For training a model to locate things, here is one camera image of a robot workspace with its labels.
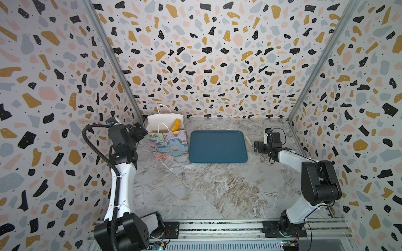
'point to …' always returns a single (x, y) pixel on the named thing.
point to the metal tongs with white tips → (248, 140)
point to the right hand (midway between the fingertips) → (261, 141)
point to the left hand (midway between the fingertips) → (132, 125)
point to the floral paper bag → (164, 144)
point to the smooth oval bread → (175, 126)
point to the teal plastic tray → (218, 146)
